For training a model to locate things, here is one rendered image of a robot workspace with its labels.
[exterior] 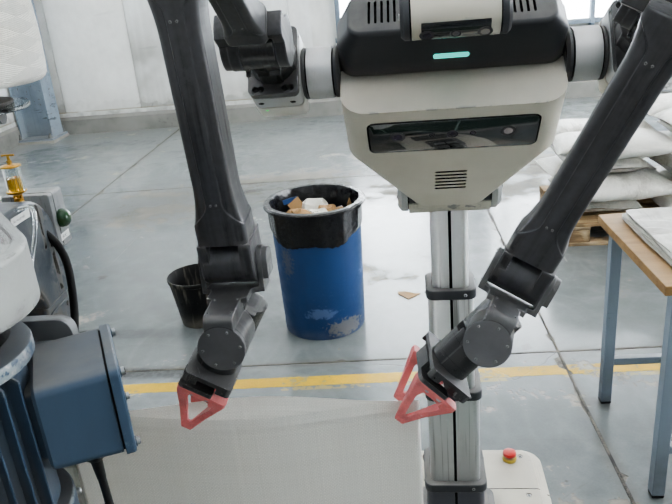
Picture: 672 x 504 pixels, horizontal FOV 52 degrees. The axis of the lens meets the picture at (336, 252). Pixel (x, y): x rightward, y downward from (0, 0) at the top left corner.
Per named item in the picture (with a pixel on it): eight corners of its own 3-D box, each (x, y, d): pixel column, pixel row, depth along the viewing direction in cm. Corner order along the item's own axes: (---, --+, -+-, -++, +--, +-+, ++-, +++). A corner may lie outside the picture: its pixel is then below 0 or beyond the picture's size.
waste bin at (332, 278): (373, 297, 371) (365, 179, 348) (373, 344, 324) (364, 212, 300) (284, 301, 375) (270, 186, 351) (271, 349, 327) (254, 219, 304)
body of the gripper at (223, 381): (179, 382, 88) (200, 336, 85) (199, 343, 98) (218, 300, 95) (226, 402, 89) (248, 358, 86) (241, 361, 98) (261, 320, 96)
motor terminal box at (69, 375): (134, 417, 72) (112, 318, 68) (148, 475, 63) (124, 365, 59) (50, 441, 69) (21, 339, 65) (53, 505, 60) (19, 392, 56)
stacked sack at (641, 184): (655, 180, 434) (657, 160, 429) (683, 201, 394) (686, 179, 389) (547, 187, 439) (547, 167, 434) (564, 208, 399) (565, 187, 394)
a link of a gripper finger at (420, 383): (379, 416, 90) (429, 369, 87) (378, 385, 96) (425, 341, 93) (417, 445, 91) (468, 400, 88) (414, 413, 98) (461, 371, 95)
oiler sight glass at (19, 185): (28, 187, 101) (22, 164, 100) (20, 192, 99) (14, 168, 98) (12, 188, 102) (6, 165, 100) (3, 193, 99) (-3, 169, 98)
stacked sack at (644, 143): (661, 143, 425) (663, 122, 420) (681, 161, 386) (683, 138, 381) (549, 147, 438) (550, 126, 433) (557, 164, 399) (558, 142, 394)
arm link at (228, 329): (269, 239, 88) (203, 243, 89) (250, 274, 77) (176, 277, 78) (280, 325, 92) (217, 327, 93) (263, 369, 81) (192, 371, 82)
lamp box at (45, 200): (73, 239, 112) (60, 185, 109) (61, 249, 108) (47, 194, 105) (28, 242, 113) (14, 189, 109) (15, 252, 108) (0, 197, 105)
